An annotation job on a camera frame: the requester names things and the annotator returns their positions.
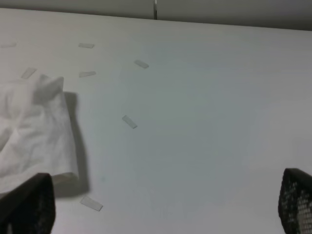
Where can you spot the clear tape piece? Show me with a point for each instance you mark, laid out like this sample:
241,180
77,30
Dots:
28,72
90,203
141,64
86,74
86,45
9,45
127,120

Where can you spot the white short sleeve shirt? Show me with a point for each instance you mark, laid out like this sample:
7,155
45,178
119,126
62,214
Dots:
35,131

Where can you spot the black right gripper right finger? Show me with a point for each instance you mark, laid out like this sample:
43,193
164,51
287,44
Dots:
295,202

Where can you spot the clear tape piece top centre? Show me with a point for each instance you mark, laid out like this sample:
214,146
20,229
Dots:
86,45

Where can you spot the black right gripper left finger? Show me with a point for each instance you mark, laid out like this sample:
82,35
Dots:
29,208

